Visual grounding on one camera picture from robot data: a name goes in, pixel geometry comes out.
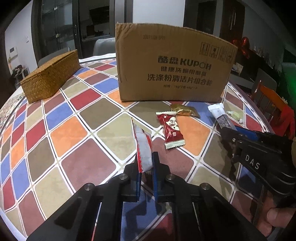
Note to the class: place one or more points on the white low tv cabinet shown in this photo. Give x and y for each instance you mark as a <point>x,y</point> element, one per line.
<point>236,79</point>

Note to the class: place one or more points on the white wall intercom panel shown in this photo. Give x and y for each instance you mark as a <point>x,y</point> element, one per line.
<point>13,52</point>

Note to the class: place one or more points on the red heart balloons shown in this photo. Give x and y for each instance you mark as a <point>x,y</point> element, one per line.
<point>243,45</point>

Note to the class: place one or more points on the person's right hand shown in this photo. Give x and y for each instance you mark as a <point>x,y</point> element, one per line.
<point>271,216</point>

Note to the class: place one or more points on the red white snack packet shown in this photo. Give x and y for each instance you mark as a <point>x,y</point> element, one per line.
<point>143,144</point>

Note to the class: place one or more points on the white shelf with clutter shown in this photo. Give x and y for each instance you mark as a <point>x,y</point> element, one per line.
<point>18,74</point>

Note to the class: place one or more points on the orange wooden chair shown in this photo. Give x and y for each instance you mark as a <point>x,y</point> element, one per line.
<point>281,116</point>

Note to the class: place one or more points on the red white candy packet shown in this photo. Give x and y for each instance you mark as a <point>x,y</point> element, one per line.
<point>173,135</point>

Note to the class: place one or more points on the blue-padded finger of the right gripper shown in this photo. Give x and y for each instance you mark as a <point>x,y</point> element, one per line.
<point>247,133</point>

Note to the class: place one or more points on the small pale green candy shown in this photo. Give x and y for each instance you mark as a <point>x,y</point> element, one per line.
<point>235,115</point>

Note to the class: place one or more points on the woven wicker box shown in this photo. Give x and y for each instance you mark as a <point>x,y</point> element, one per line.
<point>47,79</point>

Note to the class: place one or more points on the grey dining chair centre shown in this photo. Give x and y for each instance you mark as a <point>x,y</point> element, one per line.
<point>104,46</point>

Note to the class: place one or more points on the dark chocolate bar wrapper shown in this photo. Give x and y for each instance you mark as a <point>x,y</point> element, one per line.
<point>217,110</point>

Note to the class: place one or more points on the grey chair right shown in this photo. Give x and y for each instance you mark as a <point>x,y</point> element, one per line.
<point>265,79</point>

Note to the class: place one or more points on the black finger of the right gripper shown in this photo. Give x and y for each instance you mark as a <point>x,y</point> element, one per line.
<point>231,136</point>

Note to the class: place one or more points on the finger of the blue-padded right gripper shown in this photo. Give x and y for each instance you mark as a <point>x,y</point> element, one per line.
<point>199,211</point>

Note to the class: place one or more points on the grey dining chair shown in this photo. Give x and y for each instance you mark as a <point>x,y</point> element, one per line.
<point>52,55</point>
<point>104,46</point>

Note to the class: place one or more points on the brown cardboard box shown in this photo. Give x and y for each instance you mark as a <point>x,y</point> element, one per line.
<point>162,62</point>

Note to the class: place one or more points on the glass sliding door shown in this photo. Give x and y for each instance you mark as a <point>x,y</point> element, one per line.
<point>55,26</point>

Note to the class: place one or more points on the colourful diamond-pattern tablecloth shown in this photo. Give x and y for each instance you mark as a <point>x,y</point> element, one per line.
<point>82,134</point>

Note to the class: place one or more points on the gold foil snack packet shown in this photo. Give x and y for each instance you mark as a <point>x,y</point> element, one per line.
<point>180,109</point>

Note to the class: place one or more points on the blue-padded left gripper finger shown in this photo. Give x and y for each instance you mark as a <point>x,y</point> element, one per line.
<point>94,212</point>

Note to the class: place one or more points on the grey dining chair left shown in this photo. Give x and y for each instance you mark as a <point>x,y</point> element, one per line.
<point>52,55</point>

